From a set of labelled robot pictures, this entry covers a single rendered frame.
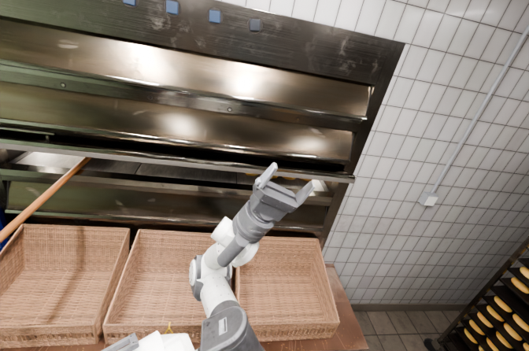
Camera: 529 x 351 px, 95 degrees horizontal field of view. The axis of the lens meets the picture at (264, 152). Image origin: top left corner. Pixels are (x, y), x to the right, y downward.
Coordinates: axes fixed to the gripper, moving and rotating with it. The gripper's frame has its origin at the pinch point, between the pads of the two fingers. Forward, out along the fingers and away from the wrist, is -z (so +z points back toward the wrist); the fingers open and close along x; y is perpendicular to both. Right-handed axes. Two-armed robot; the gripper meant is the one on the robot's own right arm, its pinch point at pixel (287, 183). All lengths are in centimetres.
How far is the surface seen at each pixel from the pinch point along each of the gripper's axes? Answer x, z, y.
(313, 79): -22, -14, 76
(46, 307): 41, 143, 26
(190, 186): 3, 70, 65
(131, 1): 60, 1, 75
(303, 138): -36, 13, 71
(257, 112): -7, 14, 72
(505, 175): -173, -35, 69
